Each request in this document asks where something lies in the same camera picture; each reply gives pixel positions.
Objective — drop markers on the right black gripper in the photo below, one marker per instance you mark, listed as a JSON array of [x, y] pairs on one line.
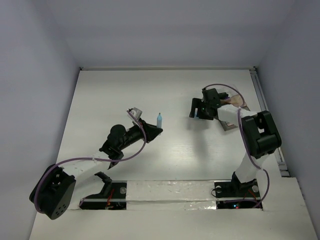
[[197, 102]]

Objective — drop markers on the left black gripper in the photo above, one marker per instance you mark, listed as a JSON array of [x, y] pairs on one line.
[[150, 131]]

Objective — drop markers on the light blue highlighter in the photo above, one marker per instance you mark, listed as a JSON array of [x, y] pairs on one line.
[[159, 121]]

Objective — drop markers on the blue highlighter cap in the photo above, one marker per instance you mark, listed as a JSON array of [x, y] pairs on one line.
[[196, 113]]

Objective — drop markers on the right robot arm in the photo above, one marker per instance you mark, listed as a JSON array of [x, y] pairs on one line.
[[258, 130]]

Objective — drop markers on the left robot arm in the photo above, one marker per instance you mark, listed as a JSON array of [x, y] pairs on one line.
[[53, 192]]

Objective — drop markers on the clear organizer container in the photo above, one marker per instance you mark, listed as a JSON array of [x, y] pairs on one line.
[[231, 106]]

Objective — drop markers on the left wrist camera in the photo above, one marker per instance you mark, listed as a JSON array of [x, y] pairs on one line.
[[134, 114]]

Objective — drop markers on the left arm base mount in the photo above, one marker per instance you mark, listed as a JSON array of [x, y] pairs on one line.
[[112, 196]]

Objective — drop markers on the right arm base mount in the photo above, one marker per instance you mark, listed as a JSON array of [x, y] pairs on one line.
[[233, 194]]

